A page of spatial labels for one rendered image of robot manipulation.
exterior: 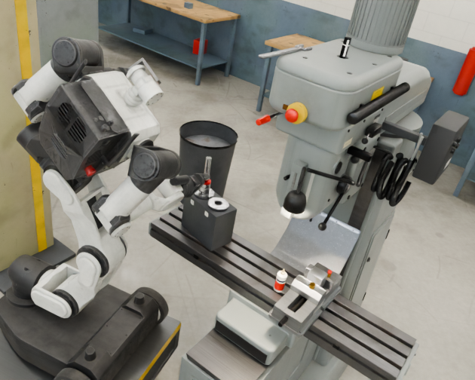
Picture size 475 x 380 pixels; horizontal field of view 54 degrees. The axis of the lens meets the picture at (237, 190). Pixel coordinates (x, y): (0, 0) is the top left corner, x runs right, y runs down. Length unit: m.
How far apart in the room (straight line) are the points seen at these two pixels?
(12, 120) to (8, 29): 0.49
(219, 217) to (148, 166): 0.62
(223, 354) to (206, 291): 1.31
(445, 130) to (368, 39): 0.39
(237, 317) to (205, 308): 1.16
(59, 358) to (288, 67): 1.47
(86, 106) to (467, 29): 4.79
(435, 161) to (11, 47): 2.09
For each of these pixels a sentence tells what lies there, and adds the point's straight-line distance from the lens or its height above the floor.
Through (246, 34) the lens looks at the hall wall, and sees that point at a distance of 6.85.
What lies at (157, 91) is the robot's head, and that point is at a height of 1.73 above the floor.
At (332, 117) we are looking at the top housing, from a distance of 1.34.
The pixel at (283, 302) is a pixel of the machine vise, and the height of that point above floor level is 1.01.
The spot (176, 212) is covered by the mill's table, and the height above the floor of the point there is 0.94.
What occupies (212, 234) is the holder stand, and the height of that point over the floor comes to 1.04.
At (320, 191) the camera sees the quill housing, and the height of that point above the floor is 1.46.
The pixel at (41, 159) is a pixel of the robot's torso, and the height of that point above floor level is 1.37.
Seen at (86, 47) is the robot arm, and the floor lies 1.79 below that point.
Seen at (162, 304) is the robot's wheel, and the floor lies 0.56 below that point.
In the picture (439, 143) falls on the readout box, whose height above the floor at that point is 1.67.
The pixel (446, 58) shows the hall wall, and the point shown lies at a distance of 5.78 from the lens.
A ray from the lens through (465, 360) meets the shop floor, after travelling 3.48.
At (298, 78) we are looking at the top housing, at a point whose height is 1.85.
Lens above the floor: 2.26
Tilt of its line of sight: 32 degrees down
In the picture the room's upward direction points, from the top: 10 degrees clockwise
